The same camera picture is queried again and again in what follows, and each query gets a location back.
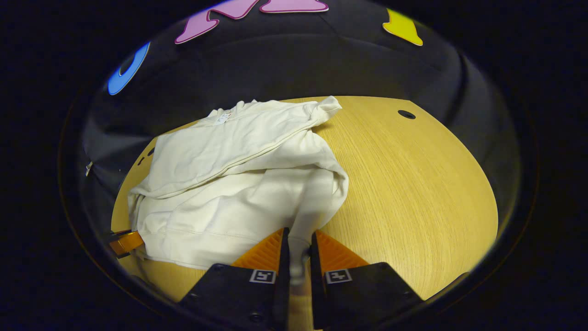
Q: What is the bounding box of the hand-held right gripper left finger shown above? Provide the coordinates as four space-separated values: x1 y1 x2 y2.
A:
177 227 291 331

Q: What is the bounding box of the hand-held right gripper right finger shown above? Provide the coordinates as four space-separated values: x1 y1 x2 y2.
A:
310 229 424 331

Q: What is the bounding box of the white hooded sweatshirt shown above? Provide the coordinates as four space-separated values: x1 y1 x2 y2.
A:
127 96 350 286

